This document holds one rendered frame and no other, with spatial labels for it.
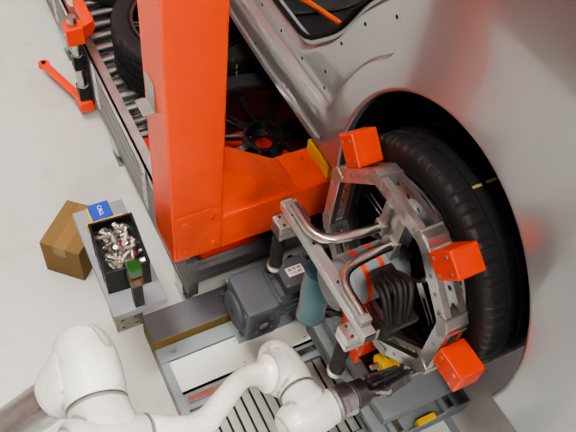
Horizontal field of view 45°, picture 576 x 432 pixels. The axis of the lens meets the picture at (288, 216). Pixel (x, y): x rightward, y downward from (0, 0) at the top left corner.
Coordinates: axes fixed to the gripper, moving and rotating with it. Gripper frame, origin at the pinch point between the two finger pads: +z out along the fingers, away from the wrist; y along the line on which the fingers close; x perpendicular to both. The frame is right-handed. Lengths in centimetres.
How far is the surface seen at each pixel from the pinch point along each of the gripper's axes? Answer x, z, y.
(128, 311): 28, -62, -54
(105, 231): 52, -61, -62
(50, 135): 84, -59, -175
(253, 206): 48, -19, -43
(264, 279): 22, -18, -55
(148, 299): 29, -55, -55
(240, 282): 24, -26, -56
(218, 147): 70, -31, -21
